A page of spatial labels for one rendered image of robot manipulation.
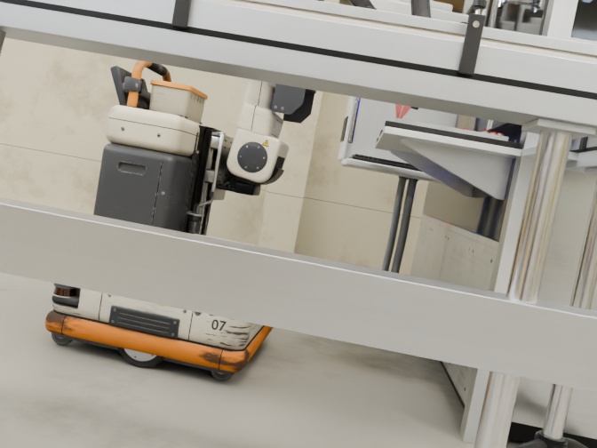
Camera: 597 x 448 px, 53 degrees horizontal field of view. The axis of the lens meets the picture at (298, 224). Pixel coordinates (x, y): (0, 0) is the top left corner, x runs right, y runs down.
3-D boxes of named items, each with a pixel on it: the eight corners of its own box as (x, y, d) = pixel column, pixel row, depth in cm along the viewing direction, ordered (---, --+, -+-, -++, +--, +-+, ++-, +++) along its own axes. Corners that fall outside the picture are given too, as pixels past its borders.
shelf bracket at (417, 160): (470, 197, 236) (476, 164, 235) (471, 197, 233) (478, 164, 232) (384, 181, 238) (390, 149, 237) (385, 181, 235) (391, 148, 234)
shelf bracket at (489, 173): (501, 199, 186) (510, 158, 185) (504, 199, 183) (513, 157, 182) (393, 180, 189) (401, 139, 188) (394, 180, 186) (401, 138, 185)
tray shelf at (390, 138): (492, 169, 243) (493, 164, 242) (548, 161, 173) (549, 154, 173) (375, 148, 246) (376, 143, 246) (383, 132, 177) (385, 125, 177)
